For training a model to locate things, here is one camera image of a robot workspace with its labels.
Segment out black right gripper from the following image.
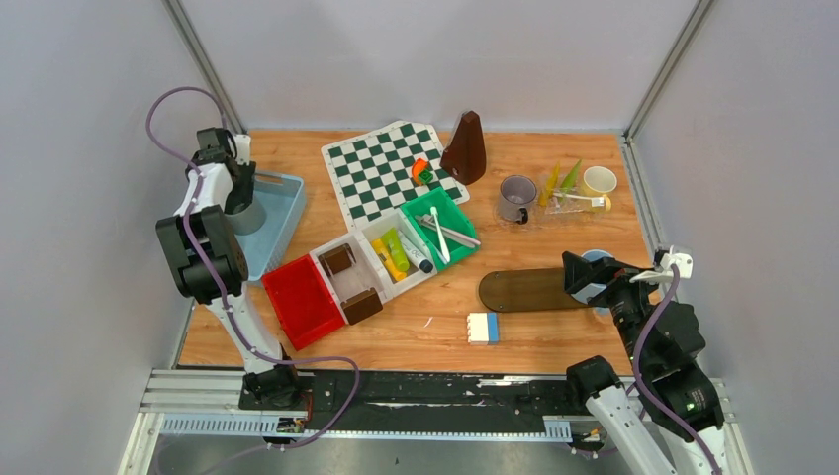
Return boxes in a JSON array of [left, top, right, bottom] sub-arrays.
[[559, 250, 666, 366]]

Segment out light blue mug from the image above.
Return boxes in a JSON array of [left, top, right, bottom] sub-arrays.
[[573, 249, 612, 305]]

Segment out white toothbrush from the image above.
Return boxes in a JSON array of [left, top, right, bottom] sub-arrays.
[[552, 192, 612, 213], [430, 206, 450, 264]]

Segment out yellow toothpaste tube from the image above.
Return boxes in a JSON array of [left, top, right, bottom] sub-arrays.
[[371, 238, 407, 282], [539, 162, 561, 195]]

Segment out cream mug yellow handle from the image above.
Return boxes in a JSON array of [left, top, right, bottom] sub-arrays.
[[581, 166, 617, 197]]

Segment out purple mug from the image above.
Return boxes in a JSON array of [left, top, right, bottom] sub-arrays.
[[499, 175, 538, 204]]

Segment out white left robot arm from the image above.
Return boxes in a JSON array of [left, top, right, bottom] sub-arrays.
[[155, 127, 304, 410]]

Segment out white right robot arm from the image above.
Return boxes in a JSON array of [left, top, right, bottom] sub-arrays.
[[562, 247, 728, 474]]

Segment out dark wooden oval tray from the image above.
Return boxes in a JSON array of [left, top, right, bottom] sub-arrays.
[[478, 267, 587, 313]]

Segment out grey toothbrush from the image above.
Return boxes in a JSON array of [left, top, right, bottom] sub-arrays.
[[415, 215, 481, 248]]

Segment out white toothpaste tube black cap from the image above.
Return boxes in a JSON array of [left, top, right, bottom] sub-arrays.
[[397, 231, 434, 274]]

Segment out grey mug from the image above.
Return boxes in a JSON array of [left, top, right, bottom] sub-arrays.
[[226, 196, 267, 236]]

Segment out light blue perforated basket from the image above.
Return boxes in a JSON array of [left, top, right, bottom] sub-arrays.
[[236, 171, 307, 285]]

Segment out white blue toy brick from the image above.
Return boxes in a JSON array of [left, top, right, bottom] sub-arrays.
[[466, 312, 500, 345]]

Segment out green plastic bin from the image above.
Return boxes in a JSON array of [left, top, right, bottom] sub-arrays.
[[400, 188, 481, 271]]

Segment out green white chessboard mat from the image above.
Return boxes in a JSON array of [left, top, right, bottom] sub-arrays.
[[321, 121, 470, 231]]

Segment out brown wooden metronome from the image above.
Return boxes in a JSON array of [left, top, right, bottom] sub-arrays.
[[440, 110, 487, 186]]

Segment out brown wooden block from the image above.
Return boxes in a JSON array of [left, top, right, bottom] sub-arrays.
[[318, 243, 356, 277], [340, 288, 383, 325]]

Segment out white bin with toothpastes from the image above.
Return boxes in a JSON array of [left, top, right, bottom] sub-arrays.
[[356, 210, 438, 302]]

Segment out white plastic bin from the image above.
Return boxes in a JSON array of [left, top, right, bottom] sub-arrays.
[[309, 231, 387, 322]]

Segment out green toy block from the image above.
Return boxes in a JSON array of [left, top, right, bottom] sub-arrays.
[[418, 170, 435, 185]]

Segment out red plastic bin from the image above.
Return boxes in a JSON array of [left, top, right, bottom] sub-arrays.
[[261, 255, 346, 350]]

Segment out orange toy block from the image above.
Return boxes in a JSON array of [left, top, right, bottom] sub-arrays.
[[411, 158, 429, 186]]

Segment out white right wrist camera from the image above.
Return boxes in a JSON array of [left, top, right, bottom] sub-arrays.
[[629, 245, 694, 284]]

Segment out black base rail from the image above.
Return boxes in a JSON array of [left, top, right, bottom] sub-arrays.
[[237, 369, 595, 434]]

